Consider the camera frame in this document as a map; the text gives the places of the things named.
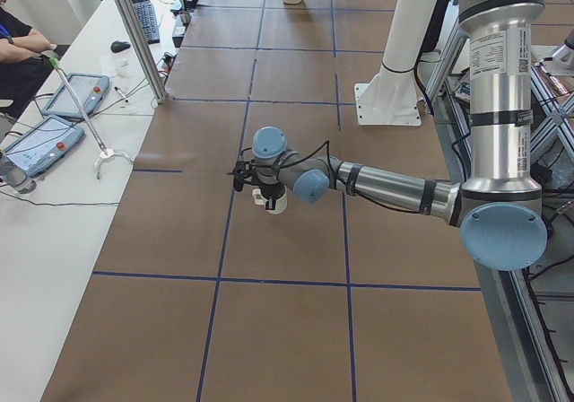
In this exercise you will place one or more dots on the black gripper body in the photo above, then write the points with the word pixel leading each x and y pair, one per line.
pixel 267 190

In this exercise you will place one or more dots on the white mug with handle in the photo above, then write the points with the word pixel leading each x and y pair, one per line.
pixel 280 204

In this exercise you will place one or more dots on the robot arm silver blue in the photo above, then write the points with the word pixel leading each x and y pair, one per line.
pixel 563 54
pixel 497 207

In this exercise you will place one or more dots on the stack of cloths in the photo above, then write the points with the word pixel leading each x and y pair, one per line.
pixel 462 89

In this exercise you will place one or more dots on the teach pendant far blue grey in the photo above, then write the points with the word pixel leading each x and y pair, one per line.
pixel 90 89

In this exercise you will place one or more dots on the teach pendant blue grey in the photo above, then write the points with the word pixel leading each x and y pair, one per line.
pixel 90 89
pixel 43 145

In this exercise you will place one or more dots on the black computer mouse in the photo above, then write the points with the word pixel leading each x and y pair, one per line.
pixel 118 46

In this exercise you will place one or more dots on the black keyboard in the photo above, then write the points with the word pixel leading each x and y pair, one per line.
pixel 146 17

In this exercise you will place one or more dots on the teach pendant near blue grey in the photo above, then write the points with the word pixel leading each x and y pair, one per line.
pixel 43 145

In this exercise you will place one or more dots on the clear water bottle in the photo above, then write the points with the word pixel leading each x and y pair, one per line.
pixel 15 177

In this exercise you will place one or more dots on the seated person dark shirt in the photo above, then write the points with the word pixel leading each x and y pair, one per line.
pixel 24 68

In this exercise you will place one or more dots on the white camera pole with base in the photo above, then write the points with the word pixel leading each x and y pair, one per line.
pixel 390 98

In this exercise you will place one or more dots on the aluminium frame post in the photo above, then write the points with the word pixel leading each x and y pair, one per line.
pixel 142 50

